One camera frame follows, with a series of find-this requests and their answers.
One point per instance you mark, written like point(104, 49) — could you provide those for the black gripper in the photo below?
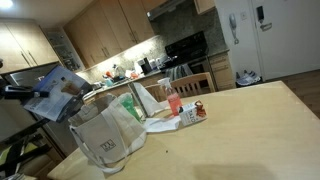
point(16, 92)

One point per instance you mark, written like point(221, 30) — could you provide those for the blue drink mix box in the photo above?
point(63, 93)

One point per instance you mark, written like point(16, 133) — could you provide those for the beige canvas tote bag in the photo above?
point(100, 133)

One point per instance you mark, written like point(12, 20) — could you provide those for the green clear plastic packet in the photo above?
point(128, 105)

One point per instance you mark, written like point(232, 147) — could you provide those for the small white orange carton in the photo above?
point(192, 114)

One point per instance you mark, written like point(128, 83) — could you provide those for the black tripod stand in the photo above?
point(25, 130)

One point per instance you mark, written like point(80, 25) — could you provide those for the stainless steel refrigerator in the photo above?
point(56, 136)

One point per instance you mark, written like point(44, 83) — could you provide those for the open kitchen shelf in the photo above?
point(65, 50)

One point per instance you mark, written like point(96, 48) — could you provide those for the light wooden cabinets above fridge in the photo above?
point(23, 43)

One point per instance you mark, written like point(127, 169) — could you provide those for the teal countertop dish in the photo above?
point(109, 82)

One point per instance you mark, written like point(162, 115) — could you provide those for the yellow green cloth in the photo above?
point(5, 156)

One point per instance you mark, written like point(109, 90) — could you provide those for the clear glass countertop jar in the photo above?
point(118, 71)

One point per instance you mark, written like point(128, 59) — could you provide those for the orange countertop item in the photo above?
point(133, 75)

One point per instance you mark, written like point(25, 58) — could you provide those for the silver metal pole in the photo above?
point(138, 100)

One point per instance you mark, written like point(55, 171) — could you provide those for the black countertop appliance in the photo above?
point(146, 66)

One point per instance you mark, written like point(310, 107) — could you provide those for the wooden chair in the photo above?
point(193, 80)
point(156, 91)

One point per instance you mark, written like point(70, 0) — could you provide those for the white countertop container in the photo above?
point(156, 63)

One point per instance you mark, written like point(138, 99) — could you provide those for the white paper sheet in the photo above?
point(161, 124)

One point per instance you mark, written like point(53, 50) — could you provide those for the spray bottle with pink liquid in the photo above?
point(173, 100)

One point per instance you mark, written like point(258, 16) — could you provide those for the striped dish towel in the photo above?
point(180, 71)

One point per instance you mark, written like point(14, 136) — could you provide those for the steel range hood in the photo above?
point(166, 8)

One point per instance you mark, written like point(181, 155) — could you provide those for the black kitchen stove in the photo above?
point(186, 46)

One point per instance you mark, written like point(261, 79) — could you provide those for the wooden base cabinet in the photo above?
point(221, 71)

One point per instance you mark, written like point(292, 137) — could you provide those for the white blue sneaker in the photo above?
point(245, 79)
point(255, 76)

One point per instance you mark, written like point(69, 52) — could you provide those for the black door lock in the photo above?
point(260, 13)

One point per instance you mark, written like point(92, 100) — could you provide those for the white door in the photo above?
point(293, 40)

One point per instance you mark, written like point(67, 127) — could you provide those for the light wooden wall cabinets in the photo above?
point(110, 26)

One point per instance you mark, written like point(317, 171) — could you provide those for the light wooden wall cabinet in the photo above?
point(203, 5)

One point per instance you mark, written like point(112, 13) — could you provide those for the grey wall phone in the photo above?
point(232, 22)

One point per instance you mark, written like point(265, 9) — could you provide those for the white light switch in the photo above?
point(243, 15)

